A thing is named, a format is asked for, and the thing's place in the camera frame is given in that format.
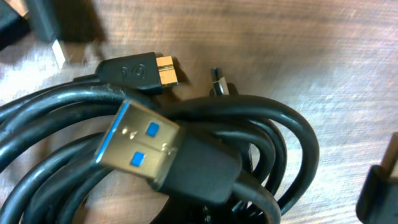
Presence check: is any black USB cable bundle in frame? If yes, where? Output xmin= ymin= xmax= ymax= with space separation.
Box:
xmin=0 ymin=52 xmax=320 ymax=224

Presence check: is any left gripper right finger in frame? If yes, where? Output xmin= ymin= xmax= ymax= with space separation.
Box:
xmin=356 ymin=133 xmax=397 ymax=224

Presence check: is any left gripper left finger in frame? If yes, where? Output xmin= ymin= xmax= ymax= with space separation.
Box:
xmin=1 ymin=0 xmax=67 ymax=68

